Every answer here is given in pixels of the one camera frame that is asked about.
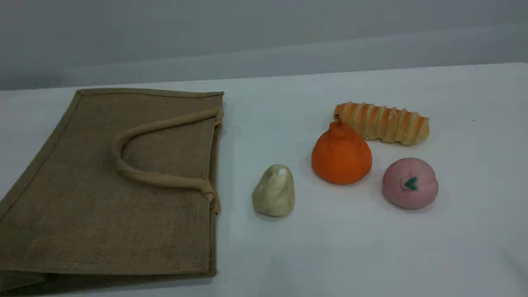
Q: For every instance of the orange fruit with stem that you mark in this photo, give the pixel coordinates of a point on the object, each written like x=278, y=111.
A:
x=341, y=159

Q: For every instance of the brown jute bag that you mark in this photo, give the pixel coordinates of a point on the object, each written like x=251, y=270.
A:
x=82, y=206

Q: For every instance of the striped bread roll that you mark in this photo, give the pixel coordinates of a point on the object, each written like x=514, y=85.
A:
x=383, y=123

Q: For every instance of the pink peach bun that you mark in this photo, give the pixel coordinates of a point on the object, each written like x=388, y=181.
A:
x=410, y=185

